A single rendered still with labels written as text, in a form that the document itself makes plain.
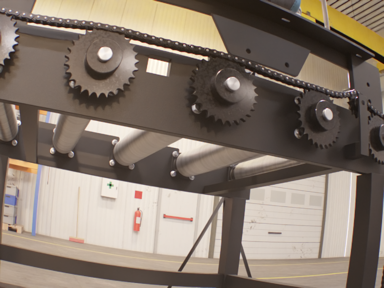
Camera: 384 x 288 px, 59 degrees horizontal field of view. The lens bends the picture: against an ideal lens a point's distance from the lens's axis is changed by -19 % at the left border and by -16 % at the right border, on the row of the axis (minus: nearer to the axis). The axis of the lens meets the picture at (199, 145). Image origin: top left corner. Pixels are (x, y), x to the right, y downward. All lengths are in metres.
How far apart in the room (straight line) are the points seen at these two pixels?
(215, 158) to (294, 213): 10.97
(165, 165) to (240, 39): 0.96
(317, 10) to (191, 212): 6.33
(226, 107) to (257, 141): 0.13
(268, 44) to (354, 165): 0.45
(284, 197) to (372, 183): 10.97
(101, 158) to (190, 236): 8.92
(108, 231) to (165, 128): 9.19
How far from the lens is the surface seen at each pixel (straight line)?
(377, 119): 1.29
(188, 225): 10.61
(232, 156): 1.40
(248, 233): 11.45
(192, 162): 1.67
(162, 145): 1.29
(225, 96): 0.89
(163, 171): 1.88
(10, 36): 0.86
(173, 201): 10.47
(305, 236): 12.74
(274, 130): 1.03
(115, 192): 9.93
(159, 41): 0.89
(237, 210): 2.00
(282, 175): 1.40
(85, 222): 9.93
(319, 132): 1.06
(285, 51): 1.16
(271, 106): 1.04
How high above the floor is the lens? 0.51
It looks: 13 degrees up
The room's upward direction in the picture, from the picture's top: 5 degrees clockwise
